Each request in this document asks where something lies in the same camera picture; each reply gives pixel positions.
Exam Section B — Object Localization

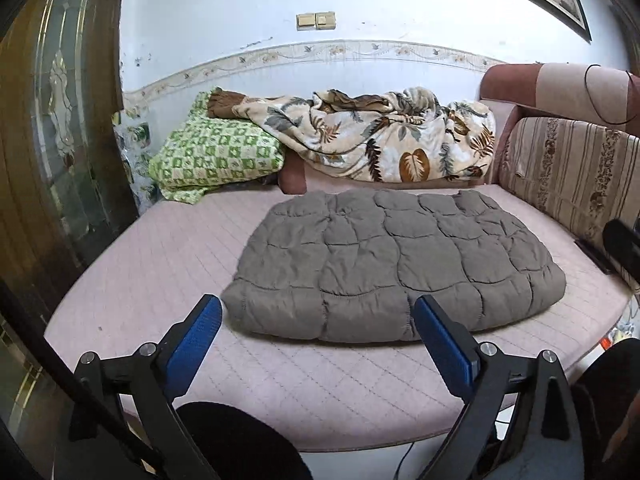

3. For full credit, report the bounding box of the grey-brown hooded puffer jacket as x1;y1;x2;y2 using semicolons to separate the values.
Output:
222;188;566;344

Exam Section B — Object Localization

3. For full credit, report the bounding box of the striped brown sofa cushion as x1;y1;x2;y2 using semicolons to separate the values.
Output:
498;117;639;292

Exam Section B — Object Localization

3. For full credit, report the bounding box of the maroon pink sofa backrest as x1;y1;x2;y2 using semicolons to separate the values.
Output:
480;63;639;183

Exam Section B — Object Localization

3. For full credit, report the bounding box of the pink quilted mattress cover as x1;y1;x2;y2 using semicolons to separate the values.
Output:
46;185;634;452

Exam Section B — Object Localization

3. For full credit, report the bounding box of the leaf-patterned fleece blanket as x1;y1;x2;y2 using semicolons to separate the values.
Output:
207;87;497;184

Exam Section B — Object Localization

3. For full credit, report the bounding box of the green checked pillow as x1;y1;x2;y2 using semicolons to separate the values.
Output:
149;92;285;205

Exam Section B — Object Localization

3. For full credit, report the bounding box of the black cable on sofa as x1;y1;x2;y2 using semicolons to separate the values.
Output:
583;63;640;126

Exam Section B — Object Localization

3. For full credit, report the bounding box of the beige wall light switch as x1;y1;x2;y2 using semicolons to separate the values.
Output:
296;12;336;30

